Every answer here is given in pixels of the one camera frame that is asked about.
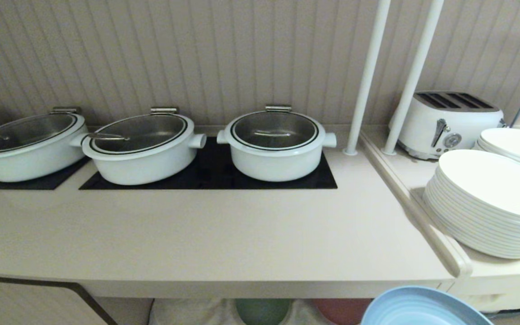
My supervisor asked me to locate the green plate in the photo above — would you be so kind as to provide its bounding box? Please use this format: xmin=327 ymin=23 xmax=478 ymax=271
xmin=234 ymin=298 xmax=293 ymax=325

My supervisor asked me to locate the red plate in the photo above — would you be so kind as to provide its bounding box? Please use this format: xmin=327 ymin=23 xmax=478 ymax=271
xmin=311 ymin=298 xmax=374 ymax=325

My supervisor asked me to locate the light blue plate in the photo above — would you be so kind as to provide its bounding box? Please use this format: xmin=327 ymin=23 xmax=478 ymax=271
xmin=360 ymin=285 xmax=495 ymax=325

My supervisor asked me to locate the white plate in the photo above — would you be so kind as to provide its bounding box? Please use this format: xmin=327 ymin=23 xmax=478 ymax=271
xmin=437 ymin=149 xmax=520 ymax=223
xmin=478 ymin=128 xmax=520 ymax=165

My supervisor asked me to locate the white round pot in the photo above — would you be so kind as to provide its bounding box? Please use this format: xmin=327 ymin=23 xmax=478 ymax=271
xmin=217 ymin=105 xmax=338 ymax=183

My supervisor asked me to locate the round glass lid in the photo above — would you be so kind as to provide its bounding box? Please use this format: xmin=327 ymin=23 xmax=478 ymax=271
xmin=231 ymin=111 xmax=320 ymax=151

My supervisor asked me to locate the white oval pot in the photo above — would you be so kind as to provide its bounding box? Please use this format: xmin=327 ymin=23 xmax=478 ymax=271
xmin=0 ymin=107 xmax=90 ymax=183
xmin=70 ymin=107 xmax=208 ymax=186

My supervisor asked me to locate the glass lid on oval pot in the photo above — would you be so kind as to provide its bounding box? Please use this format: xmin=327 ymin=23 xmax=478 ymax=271
xmin=89 ymin=114 xmax=189 ymax=154
xmin=0 ymin=113 xmax=79 ymax=153

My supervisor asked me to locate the white pole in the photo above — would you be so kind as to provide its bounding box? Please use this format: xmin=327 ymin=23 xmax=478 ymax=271
xmin=381 ymin=0 xmax=445 ymax=156
xmin=343 ymin=0 xmax=392 ymax=157

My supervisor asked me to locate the white toaster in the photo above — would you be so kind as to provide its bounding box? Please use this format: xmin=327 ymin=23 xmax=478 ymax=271
xmin=388 ymin=91 xmax=507 ymax=161

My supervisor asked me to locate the beige counter divider rail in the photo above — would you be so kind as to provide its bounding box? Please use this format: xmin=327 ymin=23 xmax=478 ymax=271
xmin=358 ymin=130 xmax=473 ymax=279

